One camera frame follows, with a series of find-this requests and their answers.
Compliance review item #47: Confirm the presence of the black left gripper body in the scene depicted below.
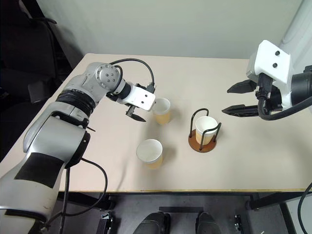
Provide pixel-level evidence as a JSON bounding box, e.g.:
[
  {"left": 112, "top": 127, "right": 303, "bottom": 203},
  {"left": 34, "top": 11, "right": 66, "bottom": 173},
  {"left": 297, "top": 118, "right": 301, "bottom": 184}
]
[{"left": 106, "top": 93, "right": 130, "bottom": 108}]

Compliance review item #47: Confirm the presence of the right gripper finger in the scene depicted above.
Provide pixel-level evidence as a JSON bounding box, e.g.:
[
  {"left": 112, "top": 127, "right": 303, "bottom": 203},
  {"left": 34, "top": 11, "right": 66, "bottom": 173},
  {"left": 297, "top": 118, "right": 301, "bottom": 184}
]
[
  {"left": 221, "top": 104, "right": 260, "bottom": 117},
  {"left": 227, "top": 80, "right": 257, "bottom": 94}
]

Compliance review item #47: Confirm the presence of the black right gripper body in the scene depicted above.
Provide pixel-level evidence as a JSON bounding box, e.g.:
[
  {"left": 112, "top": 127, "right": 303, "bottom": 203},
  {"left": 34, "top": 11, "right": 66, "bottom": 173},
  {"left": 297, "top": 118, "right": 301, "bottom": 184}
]
[{"left": 253, "top": 72, "right": 283, "bottom": 118}]

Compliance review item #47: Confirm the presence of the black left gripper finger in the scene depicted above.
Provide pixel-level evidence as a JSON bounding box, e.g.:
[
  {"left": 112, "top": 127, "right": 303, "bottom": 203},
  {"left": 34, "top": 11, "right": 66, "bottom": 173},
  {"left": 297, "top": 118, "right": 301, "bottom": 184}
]
[{"left": 125, "top": 105, "right": 147, "bottom": 122}]

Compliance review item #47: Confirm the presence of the paper cup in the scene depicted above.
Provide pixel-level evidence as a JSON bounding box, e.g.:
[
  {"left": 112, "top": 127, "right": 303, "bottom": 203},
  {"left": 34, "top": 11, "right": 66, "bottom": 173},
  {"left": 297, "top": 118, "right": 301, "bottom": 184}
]
[
  {"left": 153, "top": 97, "right": 172, "bottom": 125},
  {"left": 195, "top": 116, "right": 219, "bottom": 146},
  {"left": 136, "top": 138, "right": 163, "bottom": 170}
]

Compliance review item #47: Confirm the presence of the black office chair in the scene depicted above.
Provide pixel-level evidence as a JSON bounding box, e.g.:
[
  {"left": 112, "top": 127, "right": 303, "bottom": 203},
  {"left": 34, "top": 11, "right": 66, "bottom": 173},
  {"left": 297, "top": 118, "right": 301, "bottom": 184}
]
[{"left": 0, "top": 0, "right": 75, "bottom": 104}]

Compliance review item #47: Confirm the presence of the black flat plate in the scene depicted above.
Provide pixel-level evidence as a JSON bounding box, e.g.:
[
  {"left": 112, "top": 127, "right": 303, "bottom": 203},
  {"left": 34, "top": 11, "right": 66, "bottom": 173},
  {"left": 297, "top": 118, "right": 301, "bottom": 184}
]
[{"left": 158, "top": 206, "right": 204, "bottom": 213}]

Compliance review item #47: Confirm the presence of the dark rounded shape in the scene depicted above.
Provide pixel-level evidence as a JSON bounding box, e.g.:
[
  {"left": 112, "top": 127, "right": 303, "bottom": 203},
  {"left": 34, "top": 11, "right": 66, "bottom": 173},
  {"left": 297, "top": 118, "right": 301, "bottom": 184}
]
[
  {"left": 195, "top": 211, "right": 222, "bottom": 234},
  {"left": 133, "top": 211, "right": 172, "bottom": 234}
]

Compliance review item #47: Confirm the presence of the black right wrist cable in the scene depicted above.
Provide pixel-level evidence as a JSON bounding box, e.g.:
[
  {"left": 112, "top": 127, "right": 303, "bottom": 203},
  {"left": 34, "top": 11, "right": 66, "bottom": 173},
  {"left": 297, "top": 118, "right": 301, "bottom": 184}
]
[{"left": 257, "top": 96, "right": 312, "bottom": 120}]

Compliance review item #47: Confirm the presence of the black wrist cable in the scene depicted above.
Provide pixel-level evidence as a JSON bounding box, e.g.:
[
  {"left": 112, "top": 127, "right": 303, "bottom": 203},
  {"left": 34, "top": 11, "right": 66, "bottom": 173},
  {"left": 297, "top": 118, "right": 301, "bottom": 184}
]
[
  {"left": 257, "top": 96, "right": 312, "bottom": 120},
  {"left": 109, "top": 59, "right": 156, "bottom": 94}
]

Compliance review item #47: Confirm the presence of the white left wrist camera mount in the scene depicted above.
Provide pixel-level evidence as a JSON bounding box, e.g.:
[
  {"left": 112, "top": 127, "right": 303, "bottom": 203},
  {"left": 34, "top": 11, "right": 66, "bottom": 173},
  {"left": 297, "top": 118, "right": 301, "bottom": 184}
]
[{"left": 121, "top": 84, "right": 156, "bottom": 112}]

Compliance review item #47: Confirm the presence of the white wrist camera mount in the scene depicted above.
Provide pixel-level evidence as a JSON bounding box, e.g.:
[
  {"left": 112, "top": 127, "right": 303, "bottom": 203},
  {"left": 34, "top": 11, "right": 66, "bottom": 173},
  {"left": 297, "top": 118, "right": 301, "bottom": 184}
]
[
  {"left": 246, "top": 39, "right": 293, "bottom": 110},
  {"left": 121, "top": 84, "right": 156, "bottom": 112}
]

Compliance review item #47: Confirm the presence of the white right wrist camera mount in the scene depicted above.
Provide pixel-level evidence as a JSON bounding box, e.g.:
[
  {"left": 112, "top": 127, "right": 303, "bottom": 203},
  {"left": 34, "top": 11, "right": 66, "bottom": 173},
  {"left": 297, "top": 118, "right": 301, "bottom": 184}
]
[{"left": 246, "top": 39, "right": 293, "bottom": 110}]

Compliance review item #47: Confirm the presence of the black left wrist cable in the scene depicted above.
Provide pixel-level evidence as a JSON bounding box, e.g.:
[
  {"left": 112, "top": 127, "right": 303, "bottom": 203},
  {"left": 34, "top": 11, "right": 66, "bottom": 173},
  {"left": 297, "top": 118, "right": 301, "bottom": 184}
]
[{"left": 109, "top": 59, "right": 156, "bottom": 94}]

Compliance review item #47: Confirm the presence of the black wire cup holder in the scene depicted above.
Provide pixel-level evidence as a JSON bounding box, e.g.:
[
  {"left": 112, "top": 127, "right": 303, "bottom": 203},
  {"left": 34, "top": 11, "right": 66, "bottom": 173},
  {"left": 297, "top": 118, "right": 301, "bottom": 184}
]
[{"left": 188, "top": 108, "right": 222, "bottom": 153}]

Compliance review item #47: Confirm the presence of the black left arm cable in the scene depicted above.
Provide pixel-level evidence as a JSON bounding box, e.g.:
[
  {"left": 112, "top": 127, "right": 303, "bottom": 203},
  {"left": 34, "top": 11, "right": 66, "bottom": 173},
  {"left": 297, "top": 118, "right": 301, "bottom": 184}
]
[{"left": 45, "top": 157, "right": 108, "bottom": 234}]

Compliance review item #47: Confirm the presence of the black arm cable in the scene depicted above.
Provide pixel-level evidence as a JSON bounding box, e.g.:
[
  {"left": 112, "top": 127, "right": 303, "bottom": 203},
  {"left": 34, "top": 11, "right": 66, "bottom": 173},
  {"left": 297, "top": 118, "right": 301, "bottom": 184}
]
[
  {"left": 297, "top": 182, "right": 312, "bottom": 216},
  {"left": 45, "top": 157, "right": 108, "bottom": 234}
]

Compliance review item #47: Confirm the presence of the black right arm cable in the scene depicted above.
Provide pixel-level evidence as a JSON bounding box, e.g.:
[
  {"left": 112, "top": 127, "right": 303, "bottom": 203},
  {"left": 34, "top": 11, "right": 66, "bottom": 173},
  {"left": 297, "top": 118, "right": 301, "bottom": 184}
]
[{"left": 297, "top": 182, "right": 312, "bottom": 216}]

